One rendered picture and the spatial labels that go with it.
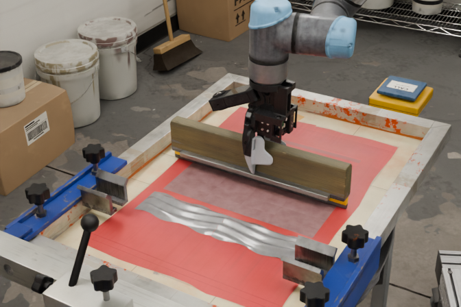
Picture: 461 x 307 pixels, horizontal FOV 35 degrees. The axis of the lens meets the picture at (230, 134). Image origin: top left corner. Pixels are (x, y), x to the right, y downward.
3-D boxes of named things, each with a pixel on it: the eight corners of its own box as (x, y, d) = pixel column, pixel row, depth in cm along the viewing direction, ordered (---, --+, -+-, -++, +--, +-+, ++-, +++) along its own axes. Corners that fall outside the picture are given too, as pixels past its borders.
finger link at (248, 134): (246, 159, 143) (251, 118, 140) (240, 157, 144) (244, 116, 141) (258, 151, 147) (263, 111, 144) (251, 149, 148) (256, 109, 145)
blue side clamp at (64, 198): (111, 178, 157) (108, 150, 154) (129, 184, 155) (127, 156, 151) (10, 257, 135) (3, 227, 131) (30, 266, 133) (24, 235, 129)
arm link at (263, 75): (241, 60, 135) (261, 44, 142) (241, 82, 138) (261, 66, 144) (276, 69, 132) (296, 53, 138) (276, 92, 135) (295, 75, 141)
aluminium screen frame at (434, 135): (228, 86, 192) (228, 72, 190) (449, 138, 166) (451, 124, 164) (12, 255, 134) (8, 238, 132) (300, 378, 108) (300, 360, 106)
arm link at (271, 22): (292, 11, 127) (244, 7, 128) (289, 68, 133) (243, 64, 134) (299, -4, 133) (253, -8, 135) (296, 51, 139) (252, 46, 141)
